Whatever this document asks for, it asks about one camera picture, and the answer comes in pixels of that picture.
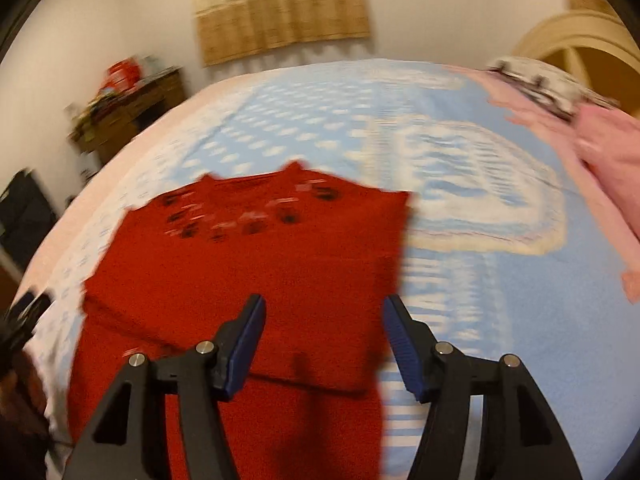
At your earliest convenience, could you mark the red knitted sweater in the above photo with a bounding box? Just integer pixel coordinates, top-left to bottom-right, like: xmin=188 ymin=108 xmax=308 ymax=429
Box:
xmin=67 ymin=162 xmax=409 ymax=479

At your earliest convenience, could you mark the person's left hand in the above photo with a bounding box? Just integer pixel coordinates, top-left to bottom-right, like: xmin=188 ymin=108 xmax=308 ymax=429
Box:
xmin=1 ymin=350 xmax=49 ymax=439

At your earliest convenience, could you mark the pink bed sheet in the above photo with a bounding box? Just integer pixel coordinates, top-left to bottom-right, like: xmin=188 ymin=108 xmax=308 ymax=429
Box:
xmin=17 ymin=75 xmax=257 ymax=295

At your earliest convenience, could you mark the black folding chair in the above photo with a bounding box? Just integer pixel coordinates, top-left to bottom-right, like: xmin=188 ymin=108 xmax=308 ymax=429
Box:
xmin=0 ymin=169 xmax=58 ymax=271

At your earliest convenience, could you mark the blue polka dot blanket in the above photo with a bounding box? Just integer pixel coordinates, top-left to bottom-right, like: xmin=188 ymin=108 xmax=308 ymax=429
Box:
xmin=29 ymin=61 xmax=639 ymax=479

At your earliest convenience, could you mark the brown wooden desk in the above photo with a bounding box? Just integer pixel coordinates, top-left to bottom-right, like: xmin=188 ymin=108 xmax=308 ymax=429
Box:
xmin=68 ymin=67 xmax=186 ymax=166

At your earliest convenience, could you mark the red gift box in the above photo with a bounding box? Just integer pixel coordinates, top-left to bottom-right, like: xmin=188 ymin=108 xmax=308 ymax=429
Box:
xmin=101 ymin=58 xmax=142 ymax=93

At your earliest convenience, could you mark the pink quilt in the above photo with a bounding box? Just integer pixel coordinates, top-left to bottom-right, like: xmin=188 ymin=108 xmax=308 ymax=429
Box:
xmin=574 ymin=104 xmax=640 ymax=236

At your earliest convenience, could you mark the grey patterned pillow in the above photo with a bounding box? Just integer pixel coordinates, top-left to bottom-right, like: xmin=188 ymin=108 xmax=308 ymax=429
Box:
xmin=486 ymin=56 xmax=618 ymax=122

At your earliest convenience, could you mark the cream wooden headboard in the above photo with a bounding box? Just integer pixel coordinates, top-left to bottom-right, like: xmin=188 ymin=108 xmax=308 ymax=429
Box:
xmin=513 ymin=11 xmax=640 ymax=117

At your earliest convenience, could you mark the beige window curtain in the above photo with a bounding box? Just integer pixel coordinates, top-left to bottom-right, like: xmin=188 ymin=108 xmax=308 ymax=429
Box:
xmin=192 ymin=0 xmax=371 ymax=66

